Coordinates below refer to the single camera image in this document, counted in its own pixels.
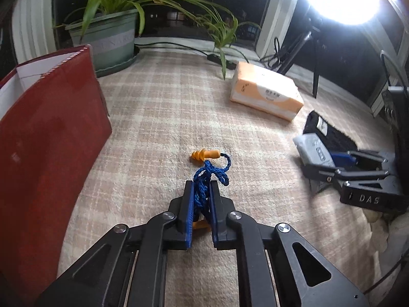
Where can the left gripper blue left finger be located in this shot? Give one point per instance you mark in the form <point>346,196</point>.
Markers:
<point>178,234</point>

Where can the black fuzzy glove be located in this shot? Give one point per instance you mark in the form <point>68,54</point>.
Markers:
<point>332,138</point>

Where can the black power strip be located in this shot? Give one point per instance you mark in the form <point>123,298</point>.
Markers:
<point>216,59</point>

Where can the orange white tissue pack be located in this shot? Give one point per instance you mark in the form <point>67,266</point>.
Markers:
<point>266,91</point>

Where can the potted green spider plant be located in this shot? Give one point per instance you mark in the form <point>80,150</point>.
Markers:
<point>110,27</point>

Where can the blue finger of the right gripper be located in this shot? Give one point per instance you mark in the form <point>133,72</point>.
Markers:
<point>343,159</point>

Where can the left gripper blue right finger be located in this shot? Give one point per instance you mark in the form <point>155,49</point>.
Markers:
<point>224,222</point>

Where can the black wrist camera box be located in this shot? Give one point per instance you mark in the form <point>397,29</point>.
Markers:
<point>395,100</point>

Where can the white gloved right hand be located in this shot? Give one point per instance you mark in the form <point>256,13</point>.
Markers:
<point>383,240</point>

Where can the silver foil pouch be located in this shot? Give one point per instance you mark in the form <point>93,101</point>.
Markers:
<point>312,151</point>

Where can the blue corded orange earplugs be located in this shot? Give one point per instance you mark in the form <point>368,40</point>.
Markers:
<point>202,179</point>

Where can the black tripod stand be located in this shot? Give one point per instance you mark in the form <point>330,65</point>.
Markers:
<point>283,57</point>

